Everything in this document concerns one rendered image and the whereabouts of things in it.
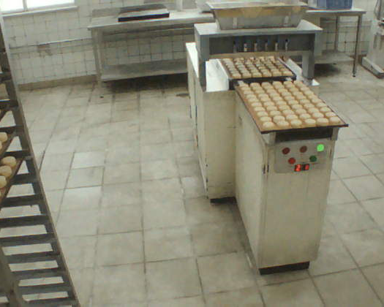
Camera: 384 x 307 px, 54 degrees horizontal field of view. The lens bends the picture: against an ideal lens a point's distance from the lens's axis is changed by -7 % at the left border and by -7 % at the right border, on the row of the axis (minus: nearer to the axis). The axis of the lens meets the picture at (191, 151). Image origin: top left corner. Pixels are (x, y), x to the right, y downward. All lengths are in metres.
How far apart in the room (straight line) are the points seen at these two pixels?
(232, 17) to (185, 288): 1.51
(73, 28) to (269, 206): 4.12
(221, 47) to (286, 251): 1.20
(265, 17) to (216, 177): 1.05
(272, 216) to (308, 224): 0.21
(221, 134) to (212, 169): 0.25
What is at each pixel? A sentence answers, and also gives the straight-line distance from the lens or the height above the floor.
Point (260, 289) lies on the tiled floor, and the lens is 2.20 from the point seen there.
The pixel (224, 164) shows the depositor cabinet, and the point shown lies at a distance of 2.55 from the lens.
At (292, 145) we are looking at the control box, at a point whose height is 0.84.
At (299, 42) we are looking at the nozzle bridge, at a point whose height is 1.09.
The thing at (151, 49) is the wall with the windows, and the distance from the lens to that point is 5.46.
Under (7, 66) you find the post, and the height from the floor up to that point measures 1.35.
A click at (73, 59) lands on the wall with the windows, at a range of 5.56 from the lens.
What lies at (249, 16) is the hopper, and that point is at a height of 1.26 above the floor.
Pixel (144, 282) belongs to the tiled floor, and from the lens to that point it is 2.26.
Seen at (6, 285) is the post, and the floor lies 0.90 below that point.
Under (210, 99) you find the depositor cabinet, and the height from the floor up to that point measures 0.79.
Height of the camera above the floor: 1.63
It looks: 29 degrees down
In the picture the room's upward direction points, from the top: 3 degrees counter-clockwise
